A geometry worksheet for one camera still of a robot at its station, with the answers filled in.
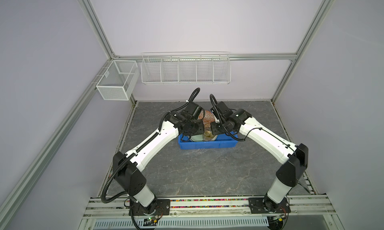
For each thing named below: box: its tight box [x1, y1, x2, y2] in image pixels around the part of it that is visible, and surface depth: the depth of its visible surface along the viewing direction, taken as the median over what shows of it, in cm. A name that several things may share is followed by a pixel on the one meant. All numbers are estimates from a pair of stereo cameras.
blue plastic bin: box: [178, 132, 239, 150], surface depth 95 cm
